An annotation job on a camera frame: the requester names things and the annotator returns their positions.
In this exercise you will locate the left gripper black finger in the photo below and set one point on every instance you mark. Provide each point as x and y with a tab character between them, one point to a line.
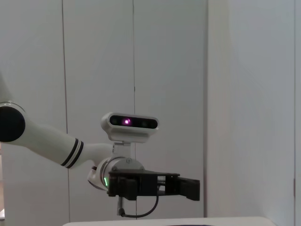
191	195
190	184

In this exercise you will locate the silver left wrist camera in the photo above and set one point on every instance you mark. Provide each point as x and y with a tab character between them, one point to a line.
129	135

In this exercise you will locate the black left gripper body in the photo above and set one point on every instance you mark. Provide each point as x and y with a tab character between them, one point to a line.
141	186

